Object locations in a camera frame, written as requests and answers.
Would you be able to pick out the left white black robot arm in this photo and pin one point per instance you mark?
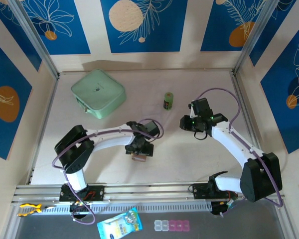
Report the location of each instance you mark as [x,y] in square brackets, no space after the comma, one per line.
[107,143]

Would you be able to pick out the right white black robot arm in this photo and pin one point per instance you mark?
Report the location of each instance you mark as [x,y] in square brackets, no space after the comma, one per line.
[226,144]

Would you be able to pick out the small green cylinder can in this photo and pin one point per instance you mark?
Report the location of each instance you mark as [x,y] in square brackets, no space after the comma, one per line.
[168,100]

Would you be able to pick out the mint green zip case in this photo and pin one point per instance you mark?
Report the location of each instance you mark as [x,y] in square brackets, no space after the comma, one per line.
[97,89]

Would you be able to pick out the small white plastic box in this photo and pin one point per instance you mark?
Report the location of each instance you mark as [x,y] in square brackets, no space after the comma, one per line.
[165,225]
[158,225]

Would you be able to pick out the blue plastic snack packet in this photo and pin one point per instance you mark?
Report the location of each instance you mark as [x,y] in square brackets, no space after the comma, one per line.
[119,226]

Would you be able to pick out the small pink plastic box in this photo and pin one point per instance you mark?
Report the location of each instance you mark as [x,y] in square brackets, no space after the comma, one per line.
[179,225]
[186,225]
[172,225]

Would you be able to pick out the aluminium mounting rail beam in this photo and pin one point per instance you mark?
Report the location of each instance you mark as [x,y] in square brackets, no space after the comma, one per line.
[149,191]

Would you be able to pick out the aluminium side rail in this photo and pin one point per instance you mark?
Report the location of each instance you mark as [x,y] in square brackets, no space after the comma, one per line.
[246,112]
[45,124]

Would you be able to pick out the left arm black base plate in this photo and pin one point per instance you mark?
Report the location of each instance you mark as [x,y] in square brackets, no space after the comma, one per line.
[99,193]

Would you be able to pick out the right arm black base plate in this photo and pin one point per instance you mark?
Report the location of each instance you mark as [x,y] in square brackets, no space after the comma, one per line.
[199,191]

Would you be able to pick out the aluminium frame post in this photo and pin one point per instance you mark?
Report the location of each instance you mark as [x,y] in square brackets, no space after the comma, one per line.
[35,37]
[254,37]

